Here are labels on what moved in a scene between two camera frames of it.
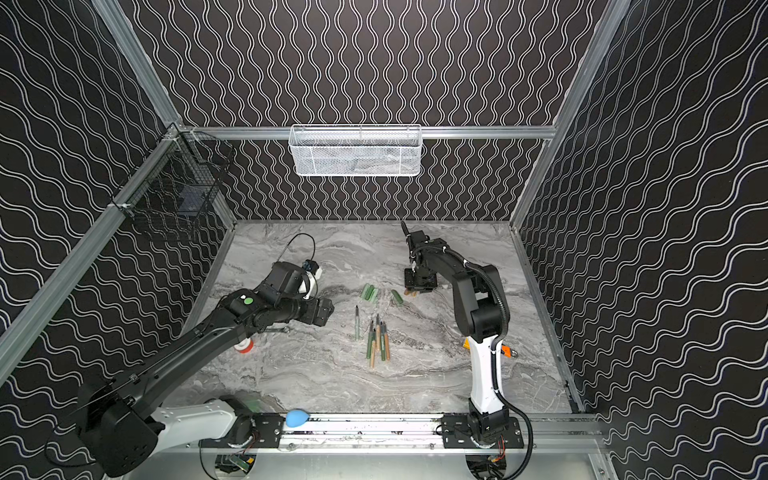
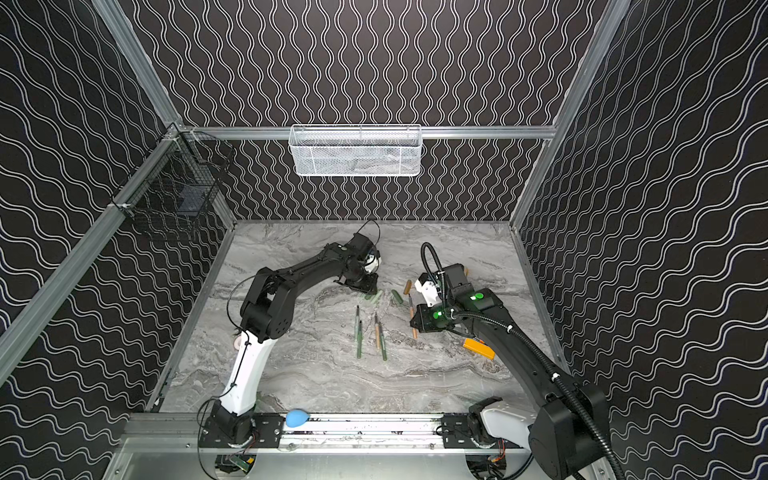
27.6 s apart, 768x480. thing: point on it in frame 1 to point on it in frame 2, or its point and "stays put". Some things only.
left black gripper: (321, 310) to (358, 281)
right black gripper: (420, 276) to (422, 315)
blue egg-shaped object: (296, 418) stays put
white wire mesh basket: (355, 150) stays put
